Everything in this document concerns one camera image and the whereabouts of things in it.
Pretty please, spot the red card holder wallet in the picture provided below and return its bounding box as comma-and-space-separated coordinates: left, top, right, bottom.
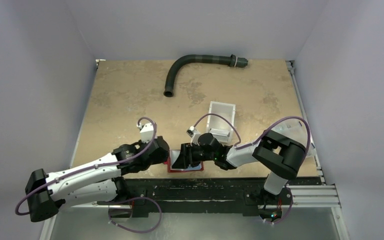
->
166, 143, 204, 173

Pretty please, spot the white plastic card box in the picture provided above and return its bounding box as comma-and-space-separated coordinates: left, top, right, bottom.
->
206, 101, 236, 144

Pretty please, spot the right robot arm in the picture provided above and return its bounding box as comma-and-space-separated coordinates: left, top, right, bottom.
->
170, 130, 307, 204

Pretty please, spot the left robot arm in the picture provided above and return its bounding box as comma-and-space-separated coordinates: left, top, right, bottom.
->
25, 136, 170, 223

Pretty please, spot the clear plastic screw box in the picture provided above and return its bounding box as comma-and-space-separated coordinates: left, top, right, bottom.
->
276, 118, 316, 158

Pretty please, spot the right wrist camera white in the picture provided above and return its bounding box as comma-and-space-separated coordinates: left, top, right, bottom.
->
186, 126, 202, 145

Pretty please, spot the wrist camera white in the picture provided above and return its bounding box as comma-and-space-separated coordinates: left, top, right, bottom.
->
186, 126, 202, 145
136, 122, 156, 144

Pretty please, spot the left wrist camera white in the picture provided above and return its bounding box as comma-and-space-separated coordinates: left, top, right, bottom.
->
136, 122, 156, 144

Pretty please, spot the black front table rail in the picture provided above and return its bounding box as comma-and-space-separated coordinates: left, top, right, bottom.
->
95, 177, 309, 218

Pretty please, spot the purple cable loop below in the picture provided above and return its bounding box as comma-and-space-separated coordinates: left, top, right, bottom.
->
107, 196, 162, 233

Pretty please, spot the black curved hose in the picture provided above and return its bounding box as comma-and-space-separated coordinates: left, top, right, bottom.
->
163, 54, 249, 98

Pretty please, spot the aluminium frame rail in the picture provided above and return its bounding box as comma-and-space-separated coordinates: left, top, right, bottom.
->
285, 60, 342, 208

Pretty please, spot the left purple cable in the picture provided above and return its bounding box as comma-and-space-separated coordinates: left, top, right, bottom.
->
14, 116, 159, 216

